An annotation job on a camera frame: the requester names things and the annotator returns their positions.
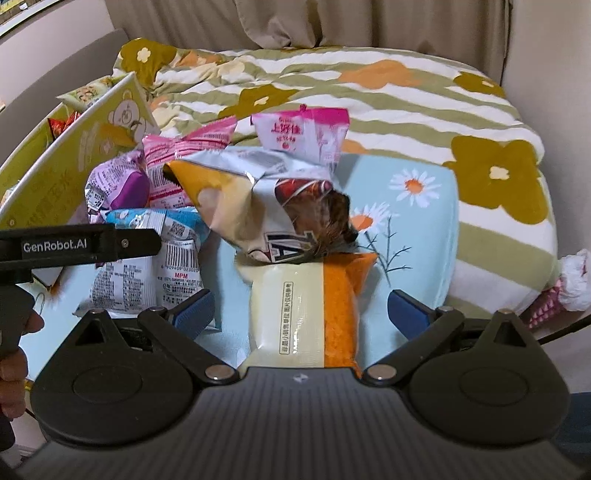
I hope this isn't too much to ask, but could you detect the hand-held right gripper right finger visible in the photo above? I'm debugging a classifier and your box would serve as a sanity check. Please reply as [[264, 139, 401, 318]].
[[361, 289, 537, 387]]

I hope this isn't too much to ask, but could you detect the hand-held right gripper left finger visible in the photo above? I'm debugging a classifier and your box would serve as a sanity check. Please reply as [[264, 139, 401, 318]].
[[60, 289, 241, 385]]

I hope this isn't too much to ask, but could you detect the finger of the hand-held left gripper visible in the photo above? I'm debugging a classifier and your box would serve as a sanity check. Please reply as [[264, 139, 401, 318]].
[[113, 227, 163, 265]]

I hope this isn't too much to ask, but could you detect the white cartoon snack packet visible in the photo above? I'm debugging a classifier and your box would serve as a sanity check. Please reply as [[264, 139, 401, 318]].
[[73, 208, 219, 331]]

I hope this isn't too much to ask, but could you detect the yellow-green cardboard box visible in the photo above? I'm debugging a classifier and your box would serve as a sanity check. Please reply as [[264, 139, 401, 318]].
[[0, 71, 160, 232]]

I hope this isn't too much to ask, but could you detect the cream and orange snack packet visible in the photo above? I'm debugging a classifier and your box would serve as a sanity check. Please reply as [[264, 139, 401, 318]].
[[235, 252, 380, 371]]

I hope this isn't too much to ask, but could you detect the person's left hand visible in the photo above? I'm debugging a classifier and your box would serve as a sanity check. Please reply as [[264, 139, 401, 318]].
[[0, 312, 45, 419]]

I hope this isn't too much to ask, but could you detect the purple snack packet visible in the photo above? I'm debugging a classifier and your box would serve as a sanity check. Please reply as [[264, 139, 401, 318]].
[[85, 150, 151, 223]]

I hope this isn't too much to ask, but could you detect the pink striped snack packet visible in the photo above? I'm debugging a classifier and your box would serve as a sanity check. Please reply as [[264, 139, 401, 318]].
[[140, 115, 239, 211]]

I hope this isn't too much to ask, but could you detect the light blue daisy cloth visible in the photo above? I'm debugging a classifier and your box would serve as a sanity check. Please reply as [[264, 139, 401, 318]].
[[18, 154, 461, 385]]

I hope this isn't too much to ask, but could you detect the red snack packet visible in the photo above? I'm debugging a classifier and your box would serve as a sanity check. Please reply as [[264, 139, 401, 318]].
[[46, 113, 85, 142]]

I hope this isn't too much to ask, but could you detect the pink patterned bag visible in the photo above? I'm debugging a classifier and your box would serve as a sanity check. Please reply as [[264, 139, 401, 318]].
[[523, 274, 567, 329]]

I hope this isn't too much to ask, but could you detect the dark brown snack packet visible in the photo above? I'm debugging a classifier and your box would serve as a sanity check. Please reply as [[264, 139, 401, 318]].
[[235, 150, 362, 265]]

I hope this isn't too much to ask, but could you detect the grey headboard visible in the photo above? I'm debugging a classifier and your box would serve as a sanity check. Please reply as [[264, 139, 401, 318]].
[[0, 28, 131, 155]]

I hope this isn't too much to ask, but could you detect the pink and white snack packet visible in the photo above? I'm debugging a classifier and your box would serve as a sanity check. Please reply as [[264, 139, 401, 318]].
[[250, 104, 351, 168]]

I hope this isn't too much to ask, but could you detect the floral striped blanket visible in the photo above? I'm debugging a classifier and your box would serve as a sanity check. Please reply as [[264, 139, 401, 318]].
[[111, 37, 562, 302]]

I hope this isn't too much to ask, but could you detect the beige curtain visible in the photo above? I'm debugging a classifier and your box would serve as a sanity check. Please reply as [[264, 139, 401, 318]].
[[105, 0, 514, 52]]

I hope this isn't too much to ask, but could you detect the black cable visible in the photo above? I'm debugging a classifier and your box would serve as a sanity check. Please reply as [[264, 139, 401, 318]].
[[537, 322, 591, 348]]

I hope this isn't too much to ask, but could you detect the framed wall picture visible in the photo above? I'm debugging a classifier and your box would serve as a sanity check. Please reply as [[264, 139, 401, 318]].
[[0, 0, 62, 36]]

